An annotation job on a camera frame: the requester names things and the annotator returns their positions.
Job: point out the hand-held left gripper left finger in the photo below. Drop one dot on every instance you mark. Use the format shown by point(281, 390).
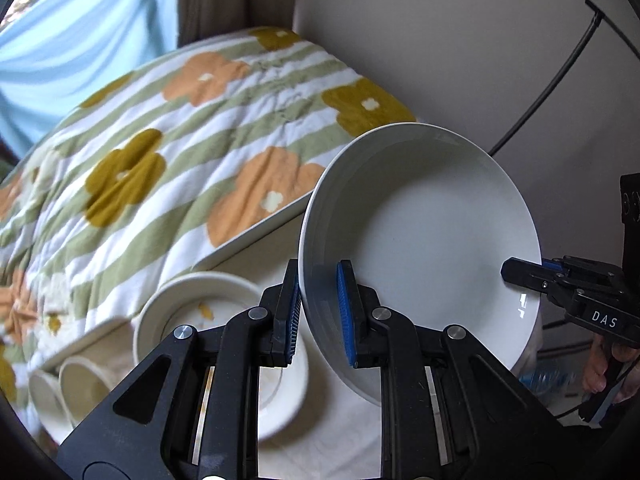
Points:
point(292, 320)

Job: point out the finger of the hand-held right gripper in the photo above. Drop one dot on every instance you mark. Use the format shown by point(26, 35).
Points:
point(525, 272)
point(555, 266)

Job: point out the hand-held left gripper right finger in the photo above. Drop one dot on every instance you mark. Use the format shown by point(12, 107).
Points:
point(346, 320)

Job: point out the plain white plate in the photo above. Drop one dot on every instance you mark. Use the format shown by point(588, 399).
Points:
point(425, 220)

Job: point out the cream bowl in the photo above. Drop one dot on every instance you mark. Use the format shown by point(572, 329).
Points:
point(45, 395)
point(85, 385)

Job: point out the person's right hand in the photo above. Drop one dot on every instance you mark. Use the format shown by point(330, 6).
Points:
point(595, 370)

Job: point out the cream ribbed floral plate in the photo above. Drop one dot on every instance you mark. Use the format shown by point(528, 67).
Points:
point(220, 295)

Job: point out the clear plastic bottle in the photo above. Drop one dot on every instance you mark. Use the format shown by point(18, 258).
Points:
point(545, 380)

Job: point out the floral striped blanket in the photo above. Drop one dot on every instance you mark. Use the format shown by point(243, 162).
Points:
point(150, 110)

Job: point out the light blue curtain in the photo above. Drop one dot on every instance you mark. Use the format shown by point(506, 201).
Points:
point(75, 35)

